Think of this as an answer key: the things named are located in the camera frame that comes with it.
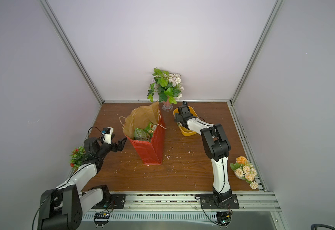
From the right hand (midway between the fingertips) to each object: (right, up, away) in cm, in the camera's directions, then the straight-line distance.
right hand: (185, 112), depth 103 cm
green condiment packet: (-25, -12, -3) cm, 28 cm away
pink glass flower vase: (-14, +5, +10) cm, 18 cm away
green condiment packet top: (-30, -14, -16) cm, 36 cm away
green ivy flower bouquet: (-12, +17, -13) cm, 24 cm away
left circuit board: (-46, -56, -31) cm, 79 cm away
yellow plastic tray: (0, -14, -8) cm, 16 cm away
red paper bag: (-22, -22, -27) cm, 41 cm away
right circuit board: (+17, -55, -32) cm, 66 cm away
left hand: (-42, -15, -17) cm, 48 cm away
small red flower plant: (-60, -24, -29) cm, 71 cm away
